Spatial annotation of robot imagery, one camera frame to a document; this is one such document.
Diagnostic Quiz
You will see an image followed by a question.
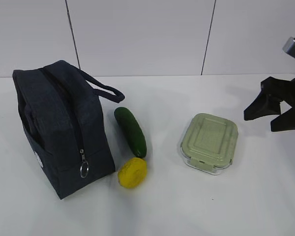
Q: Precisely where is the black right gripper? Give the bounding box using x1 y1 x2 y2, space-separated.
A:
243 77 295 132

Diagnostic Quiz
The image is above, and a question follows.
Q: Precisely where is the green cucumber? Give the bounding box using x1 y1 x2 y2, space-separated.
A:
114 107 147 158

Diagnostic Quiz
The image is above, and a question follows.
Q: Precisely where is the yellow lemon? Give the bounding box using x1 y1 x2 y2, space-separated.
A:
118 157 147 189

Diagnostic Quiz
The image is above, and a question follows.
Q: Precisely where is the silver zipper pull ring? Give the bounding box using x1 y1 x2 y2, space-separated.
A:
79 148 90 178

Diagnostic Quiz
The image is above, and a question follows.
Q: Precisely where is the green lidded glass container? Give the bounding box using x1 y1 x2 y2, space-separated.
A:
180 113 238 175

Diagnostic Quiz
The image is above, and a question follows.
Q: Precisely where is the dark navy fabric lunch bag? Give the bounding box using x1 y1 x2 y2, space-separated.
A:
12 60 125 199

